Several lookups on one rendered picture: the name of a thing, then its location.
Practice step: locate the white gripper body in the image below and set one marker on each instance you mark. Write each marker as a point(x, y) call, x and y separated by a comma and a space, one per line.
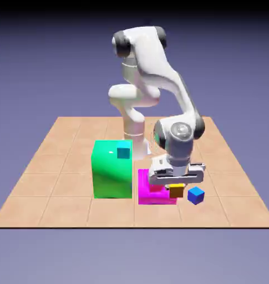
point(163, 176)

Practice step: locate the small yellow cube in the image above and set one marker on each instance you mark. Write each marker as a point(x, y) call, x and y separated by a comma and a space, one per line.
point(176, 190)

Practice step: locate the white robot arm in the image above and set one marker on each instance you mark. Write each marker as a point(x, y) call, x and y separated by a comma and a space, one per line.
point(152, 60)

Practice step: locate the small red cube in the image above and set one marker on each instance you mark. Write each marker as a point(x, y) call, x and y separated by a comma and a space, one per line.
point(156, 188)

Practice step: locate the small blue cube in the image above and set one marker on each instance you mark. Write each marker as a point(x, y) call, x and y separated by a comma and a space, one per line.
point(195, 195)

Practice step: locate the small cyan cube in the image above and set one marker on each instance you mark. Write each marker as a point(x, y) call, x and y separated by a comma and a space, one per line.
point(123, 152)

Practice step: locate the large magenta box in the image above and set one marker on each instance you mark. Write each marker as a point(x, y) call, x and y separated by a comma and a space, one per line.
point(152, 195)

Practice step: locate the large green box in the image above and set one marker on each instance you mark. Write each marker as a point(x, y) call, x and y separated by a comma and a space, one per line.
point(112, 170)

